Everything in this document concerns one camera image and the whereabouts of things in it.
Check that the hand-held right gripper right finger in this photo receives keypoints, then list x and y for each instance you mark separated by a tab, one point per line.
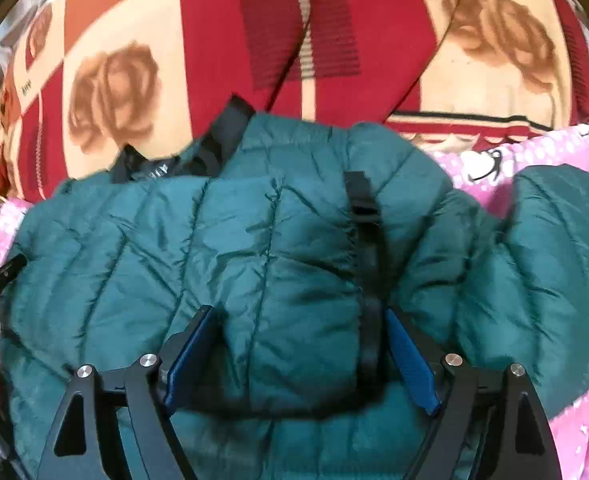
409	360

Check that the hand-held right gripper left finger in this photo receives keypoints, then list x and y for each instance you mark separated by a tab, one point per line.
190	355

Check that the green puffer jacket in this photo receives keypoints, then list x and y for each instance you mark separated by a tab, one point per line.
284	240

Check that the pink penguin print blanket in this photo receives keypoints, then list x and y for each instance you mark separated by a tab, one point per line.
584	440

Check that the rose print checked blanket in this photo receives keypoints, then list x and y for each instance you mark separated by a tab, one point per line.
214	45

